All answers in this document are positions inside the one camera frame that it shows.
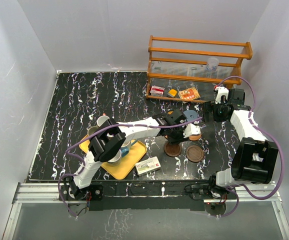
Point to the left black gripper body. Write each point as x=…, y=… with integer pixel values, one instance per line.
x=177, y=130

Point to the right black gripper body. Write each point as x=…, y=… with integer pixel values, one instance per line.
x=219, y=109

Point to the dark wooden coaster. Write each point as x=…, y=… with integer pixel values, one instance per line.
x=194, y=153
x=172, y=150

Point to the blue silicone coaster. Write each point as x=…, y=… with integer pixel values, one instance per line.
x=190, y=115

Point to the light wooden coaster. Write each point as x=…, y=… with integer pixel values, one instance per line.
x=195, y=137

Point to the white yellow box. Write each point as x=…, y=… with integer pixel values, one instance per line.
x=147, y=166

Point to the yellow tray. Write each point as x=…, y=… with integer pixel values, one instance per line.
x=132, y=162

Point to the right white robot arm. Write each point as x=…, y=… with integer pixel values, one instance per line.
x=255, y=158

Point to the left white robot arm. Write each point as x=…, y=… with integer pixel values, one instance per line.
x=155, y=124

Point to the clear plastic cup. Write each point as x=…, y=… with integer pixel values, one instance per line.
x=212, y=64

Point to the grey cup white inside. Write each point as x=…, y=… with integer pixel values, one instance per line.
x=115, y=161

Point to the brown white cup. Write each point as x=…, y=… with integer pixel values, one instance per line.
x=101, y=120

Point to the grey green cup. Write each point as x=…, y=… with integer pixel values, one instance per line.
x=92, y=130

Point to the orange snack packet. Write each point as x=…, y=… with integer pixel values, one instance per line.
x=189, y=94

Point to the yellow grey sponge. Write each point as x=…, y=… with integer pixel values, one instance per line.
x=172, y=93

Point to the red white box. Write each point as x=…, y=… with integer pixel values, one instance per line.
x=156, y=91

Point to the orange wooden shelf rack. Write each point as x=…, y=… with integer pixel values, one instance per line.
x=180, y=63

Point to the blue mug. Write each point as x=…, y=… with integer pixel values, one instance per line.
x=126, y=147

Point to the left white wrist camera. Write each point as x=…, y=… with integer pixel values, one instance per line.
x=191, y=129

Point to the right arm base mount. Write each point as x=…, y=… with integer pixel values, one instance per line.
x=209, y=190

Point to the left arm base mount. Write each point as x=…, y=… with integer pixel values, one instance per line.
x=84, y=197

